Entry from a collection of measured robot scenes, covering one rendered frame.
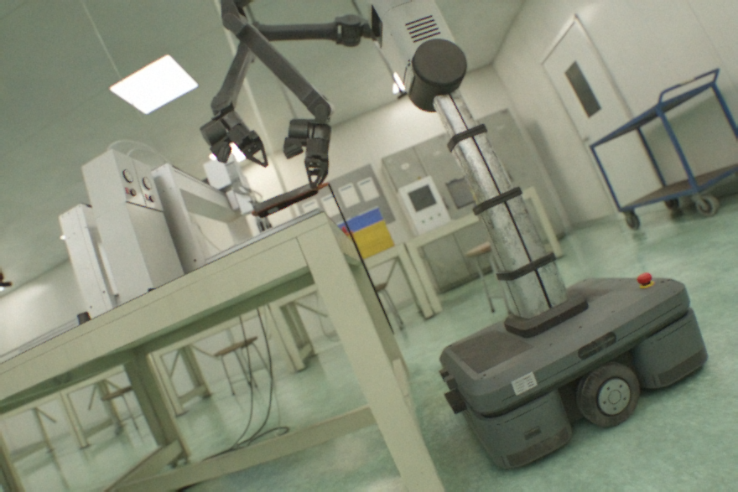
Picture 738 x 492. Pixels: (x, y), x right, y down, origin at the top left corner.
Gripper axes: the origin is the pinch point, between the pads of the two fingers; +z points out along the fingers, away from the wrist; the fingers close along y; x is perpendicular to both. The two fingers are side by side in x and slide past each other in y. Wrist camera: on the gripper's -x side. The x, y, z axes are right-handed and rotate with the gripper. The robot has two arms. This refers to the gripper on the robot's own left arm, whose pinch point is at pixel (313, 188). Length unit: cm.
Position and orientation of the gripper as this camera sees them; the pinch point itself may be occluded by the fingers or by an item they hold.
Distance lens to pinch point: 119.3
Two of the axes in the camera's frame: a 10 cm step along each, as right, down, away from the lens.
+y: 0.4, -1.0, -9.9
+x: 9.9, 1.2, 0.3
